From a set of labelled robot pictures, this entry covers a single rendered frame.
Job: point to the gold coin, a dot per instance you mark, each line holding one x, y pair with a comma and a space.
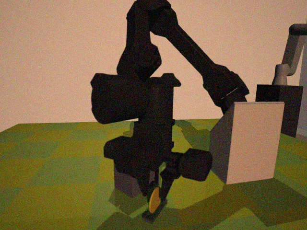
155, 200

